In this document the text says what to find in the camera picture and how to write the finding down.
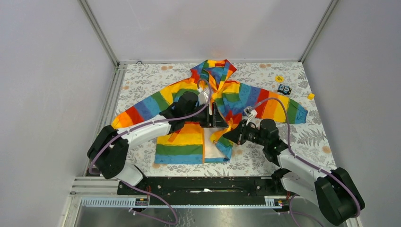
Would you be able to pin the yellow round token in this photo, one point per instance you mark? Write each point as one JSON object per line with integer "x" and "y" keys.
{"x": 279, "y": 78}

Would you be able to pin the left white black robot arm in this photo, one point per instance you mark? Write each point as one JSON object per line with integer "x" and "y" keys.
{"x": 109, "y": 150}

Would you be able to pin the floral patterned table mat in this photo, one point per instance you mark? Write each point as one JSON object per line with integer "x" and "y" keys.
{"x": 138, "y": 81}

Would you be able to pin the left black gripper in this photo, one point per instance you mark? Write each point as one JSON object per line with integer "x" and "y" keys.
{"x": 215, "y": 120}

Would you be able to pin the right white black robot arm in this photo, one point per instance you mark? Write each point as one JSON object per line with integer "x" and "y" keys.
{"x": 332, "y": 190}

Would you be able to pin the small yellow cube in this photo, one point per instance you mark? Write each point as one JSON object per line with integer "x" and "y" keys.
{"x": 311, "y": 96}

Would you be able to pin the small black printed card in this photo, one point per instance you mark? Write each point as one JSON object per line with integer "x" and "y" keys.
{"x": 285, "y": 90}

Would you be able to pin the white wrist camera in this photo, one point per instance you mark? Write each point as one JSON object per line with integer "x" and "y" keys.
{"x": 204, "y": 97}
{"x": 250, "y": 113}

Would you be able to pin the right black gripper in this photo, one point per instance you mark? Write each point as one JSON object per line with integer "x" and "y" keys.
{"x": 234, "y": 135}

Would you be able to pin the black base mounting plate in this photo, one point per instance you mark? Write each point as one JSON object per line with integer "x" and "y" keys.
{"x": 209, "y": 188}

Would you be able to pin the rainbow striped hooded jacket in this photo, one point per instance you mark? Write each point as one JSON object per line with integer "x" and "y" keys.
{"x": 193, "y": 144}

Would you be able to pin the perforated aluminium rail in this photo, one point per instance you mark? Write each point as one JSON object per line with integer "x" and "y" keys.
{"x": 263, "y": 202}

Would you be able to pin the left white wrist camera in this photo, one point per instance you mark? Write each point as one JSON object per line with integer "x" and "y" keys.
{"x": 204, "y": 97}

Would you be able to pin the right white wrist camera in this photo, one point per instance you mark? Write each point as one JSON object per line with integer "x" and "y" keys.
{"x": 250, "y": 113}

